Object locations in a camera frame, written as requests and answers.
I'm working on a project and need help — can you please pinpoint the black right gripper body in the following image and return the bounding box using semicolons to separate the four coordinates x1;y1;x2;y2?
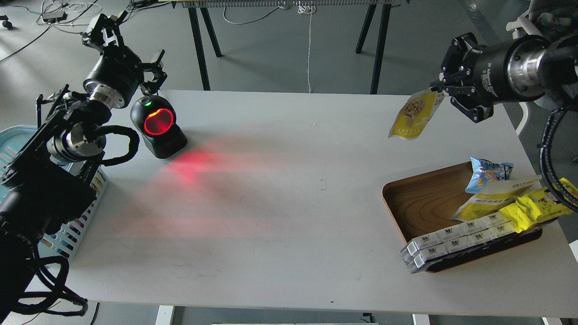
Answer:
465;35;550;106

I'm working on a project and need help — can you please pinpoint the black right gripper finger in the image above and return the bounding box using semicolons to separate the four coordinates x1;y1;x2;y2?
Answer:
431;32;478;89
445;86;494;123

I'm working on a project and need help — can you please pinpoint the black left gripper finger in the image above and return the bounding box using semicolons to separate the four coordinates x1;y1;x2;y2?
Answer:
81;12;128;51
140;49;168;95

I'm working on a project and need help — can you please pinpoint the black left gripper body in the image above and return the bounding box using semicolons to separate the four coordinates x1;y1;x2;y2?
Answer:
83;47;144;108

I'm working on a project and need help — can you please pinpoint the yellow white snack pouch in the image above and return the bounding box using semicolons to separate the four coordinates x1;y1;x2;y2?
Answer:
388;89;446;140
451;175;542;222

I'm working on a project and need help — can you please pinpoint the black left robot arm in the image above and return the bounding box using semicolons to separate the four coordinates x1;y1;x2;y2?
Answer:
1;10;167;320

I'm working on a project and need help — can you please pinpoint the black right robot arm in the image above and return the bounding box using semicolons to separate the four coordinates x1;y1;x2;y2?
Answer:
430;32;577;211

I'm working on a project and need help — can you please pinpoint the blue snack bag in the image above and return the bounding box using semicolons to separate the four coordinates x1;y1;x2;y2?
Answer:
465;157;514;194

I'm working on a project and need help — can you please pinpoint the yellow white flat snack pouch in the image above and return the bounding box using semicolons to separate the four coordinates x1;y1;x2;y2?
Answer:
451;175;542;222

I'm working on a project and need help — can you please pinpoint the yellow cartoon snack bag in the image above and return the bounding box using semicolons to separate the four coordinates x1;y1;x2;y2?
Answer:
498;187;573;233

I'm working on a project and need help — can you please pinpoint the white snack box upper row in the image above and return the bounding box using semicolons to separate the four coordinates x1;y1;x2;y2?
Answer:
399;212;514;263

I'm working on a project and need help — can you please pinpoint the white snack box row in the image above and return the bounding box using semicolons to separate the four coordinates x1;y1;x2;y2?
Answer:
399;212;514;263
399;221;515;274

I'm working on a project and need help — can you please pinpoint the white snack box lower row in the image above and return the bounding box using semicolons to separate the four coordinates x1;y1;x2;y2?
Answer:
399;221;515;274

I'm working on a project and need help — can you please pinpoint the light blue plastic basket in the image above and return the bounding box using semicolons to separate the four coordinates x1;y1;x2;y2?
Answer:
0;125;109;260

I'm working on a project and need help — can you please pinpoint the black barcode scanner red window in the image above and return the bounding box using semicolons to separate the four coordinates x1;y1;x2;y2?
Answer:
131;95;188;159

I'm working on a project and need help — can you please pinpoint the black table legs background left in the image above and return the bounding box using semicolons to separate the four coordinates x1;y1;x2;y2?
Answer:
187;7;224;92

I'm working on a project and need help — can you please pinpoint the black table legs background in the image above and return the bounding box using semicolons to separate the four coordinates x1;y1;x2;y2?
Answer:
187;7;224;92
355;4;392;95

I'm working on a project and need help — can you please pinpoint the black table legs background right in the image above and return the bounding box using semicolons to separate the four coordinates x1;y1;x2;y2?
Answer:
355;4;392;95

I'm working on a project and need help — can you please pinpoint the brown wooden tray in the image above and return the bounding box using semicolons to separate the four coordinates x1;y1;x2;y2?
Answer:
382;162;543;272

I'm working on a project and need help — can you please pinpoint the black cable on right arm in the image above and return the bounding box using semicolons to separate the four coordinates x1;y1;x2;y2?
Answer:
540;106;578;213

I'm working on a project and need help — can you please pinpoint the white hanging cable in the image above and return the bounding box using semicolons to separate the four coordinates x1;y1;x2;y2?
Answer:
298;0;317;94

